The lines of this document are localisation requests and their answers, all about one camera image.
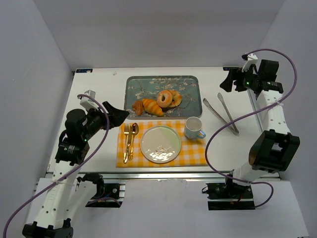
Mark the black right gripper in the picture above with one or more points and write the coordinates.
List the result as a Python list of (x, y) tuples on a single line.
[(237, 81)]

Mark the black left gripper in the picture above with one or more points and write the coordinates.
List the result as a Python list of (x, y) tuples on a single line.
[(103, 115)]

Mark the glazed ring donut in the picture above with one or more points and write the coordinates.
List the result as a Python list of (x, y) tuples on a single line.
[(164, 99)]

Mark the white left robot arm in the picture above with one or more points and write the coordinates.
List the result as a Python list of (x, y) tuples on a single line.
[(68, 193)]

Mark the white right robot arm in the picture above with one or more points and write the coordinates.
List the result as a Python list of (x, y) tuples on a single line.
[(276, 146)]

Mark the gold fork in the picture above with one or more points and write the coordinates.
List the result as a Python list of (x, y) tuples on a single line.
[(126, 133)]

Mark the gold knife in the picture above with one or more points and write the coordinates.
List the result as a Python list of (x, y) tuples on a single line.
[(129, 140)]

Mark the gold spoon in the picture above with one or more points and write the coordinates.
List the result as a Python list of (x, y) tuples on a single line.
[(135, 131)]

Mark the small dark brown pastry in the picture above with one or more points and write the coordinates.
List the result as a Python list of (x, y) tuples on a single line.
[(138, 107)]

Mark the blue floral serving tray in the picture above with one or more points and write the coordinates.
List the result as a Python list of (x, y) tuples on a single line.
[(140, 87)]

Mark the striped golden croissant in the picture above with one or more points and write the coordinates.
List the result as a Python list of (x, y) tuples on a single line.
[(151, 107)]

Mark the white round plate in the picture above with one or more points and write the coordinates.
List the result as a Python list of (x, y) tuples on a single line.
[(160, 144)]

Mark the brown bagel behind donut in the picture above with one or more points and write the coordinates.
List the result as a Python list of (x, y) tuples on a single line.
[(176, 99)]

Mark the yellow checkered cloth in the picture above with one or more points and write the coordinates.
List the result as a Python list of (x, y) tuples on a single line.
[(192, 152)]

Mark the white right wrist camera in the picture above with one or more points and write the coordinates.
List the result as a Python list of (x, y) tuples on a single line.
[(249, 59)]

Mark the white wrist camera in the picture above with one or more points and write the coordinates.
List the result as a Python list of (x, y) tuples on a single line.
[(88, 99), (249, 59)]

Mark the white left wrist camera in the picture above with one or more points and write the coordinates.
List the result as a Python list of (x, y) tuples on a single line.
[(88, 99)]

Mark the aluminium front rail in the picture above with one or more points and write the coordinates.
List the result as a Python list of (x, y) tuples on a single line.
[(161, 175)]

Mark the white mug blue handle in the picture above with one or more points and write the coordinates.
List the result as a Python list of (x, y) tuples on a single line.
[(193, 128)]

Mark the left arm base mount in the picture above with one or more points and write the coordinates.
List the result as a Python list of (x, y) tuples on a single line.
[(107, 194)]

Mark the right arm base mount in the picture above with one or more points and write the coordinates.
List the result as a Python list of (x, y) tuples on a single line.
[(220, 198)]

